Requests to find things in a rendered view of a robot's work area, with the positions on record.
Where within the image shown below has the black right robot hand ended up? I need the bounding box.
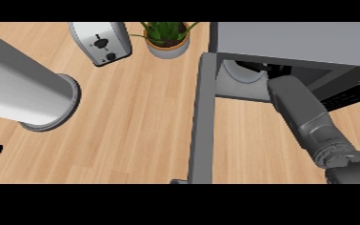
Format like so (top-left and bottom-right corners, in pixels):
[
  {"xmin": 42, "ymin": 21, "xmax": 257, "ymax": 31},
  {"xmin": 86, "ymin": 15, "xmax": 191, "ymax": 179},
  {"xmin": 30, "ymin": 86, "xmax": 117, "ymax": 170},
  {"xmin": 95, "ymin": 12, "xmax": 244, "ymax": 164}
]
[{"xmin": 235, "ymin": 60, "xmax": 295, "ymax": 78}]

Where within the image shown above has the grey microwave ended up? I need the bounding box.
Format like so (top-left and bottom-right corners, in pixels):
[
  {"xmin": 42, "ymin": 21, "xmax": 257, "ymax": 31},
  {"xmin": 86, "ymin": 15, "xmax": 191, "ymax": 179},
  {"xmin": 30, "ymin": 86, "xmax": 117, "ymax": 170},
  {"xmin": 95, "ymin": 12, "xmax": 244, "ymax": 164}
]
[{"xmin": 208, "ymin": 22, "xmax": 360, "ymax": 113}]

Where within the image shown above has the grey microwave door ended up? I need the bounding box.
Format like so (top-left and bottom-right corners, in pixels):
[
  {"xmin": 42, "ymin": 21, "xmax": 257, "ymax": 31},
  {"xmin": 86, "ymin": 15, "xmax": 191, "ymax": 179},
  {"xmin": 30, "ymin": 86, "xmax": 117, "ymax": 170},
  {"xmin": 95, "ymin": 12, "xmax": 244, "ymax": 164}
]
[{"xmin": 169, "ymin": 51, "xmax": 220, "ymax": 185}]

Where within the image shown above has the potted green plant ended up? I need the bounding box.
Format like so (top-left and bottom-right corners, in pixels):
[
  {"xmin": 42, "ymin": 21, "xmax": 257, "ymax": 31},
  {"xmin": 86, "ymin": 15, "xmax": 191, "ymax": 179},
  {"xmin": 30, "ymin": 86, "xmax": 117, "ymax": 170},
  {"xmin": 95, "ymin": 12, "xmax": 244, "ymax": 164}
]
[{"xmin": 130, "ymin": 22, "xmax": 201, "ymax": 60}]

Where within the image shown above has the silver toaster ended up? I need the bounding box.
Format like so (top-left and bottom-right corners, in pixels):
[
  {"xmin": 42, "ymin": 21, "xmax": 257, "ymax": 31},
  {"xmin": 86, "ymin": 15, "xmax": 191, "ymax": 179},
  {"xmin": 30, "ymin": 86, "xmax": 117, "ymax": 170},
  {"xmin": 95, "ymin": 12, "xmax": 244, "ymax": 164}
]
[{"xmin": 68, "ymin": 22, "xmax": 135, "ymax": 68}]

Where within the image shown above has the grey cylinder with base ring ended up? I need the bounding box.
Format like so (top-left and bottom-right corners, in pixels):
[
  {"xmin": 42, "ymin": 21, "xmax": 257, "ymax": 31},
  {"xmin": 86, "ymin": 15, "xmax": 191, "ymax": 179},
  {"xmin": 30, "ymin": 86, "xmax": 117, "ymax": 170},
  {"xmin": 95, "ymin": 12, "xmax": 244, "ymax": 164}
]
[{"xmin": 0, "ymin": 38, "xmax": 83, "ymax": 133}]

